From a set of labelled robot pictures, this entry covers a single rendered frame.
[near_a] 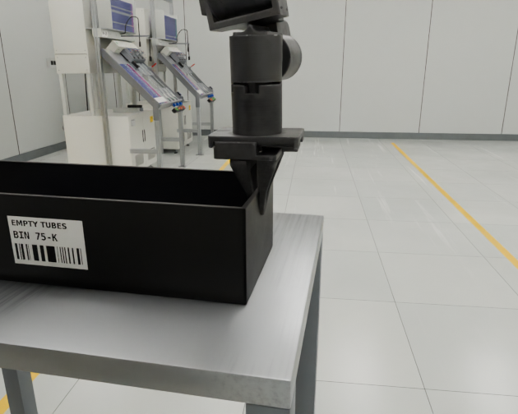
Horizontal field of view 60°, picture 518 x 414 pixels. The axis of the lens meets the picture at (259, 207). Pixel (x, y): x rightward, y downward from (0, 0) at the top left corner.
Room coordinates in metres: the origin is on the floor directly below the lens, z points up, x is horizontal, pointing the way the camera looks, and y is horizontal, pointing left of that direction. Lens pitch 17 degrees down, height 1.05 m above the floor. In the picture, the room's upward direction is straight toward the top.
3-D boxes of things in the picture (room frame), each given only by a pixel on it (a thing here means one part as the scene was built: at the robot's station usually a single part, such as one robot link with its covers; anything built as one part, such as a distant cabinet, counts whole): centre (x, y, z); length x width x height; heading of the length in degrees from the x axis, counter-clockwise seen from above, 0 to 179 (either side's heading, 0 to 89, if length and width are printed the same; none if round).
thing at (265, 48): (0.52, 0.00, 1.06); 0.07 x 0.06 x 0.07; 161
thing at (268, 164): (0.52, 0.01, 0.93); 0.07 x 0.07 x 0.09; 79
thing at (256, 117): (0.52, 0.00, 1.00); 0.10 x 0.07 x 0.07; 79
